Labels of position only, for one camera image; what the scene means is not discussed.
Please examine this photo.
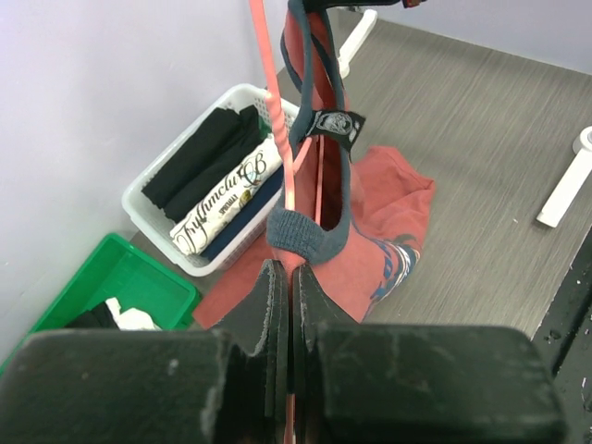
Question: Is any black garment in tray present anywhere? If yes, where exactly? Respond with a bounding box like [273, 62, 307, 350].
[65, 304, 118, 329]

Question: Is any white plastic basket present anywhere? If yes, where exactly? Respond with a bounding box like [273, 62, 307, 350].
[121, 83, 280, 278]

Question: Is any grey clothes rack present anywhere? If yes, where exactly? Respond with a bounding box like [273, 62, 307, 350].
[335, 8, 592, 228]

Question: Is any green plastic tray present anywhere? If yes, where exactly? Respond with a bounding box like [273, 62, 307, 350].
[0, 232, 203, 376]

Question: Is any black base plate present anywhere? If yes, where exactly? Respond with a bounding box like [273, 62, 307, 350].
[533, 235, 591, 443]

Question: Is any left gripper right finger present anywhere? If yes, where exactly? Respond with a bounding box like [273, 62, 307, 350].
[292, 265, 568, 443]

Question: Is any pink wire hanger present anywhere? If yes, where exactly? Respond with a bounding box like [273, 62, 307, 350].
[249, 0, 325, 225]

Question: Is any black folded garment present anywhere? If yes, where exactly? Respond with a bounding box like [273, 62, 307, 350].
[142, 105, 266, 223]

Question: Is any red tank top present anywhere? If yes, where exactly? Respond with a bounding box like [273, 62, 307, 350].
[193, 1, 436, 327]

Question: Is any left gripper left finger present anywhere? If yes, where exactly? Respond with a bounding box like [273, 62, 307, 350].
[1, 260, 289, 443]

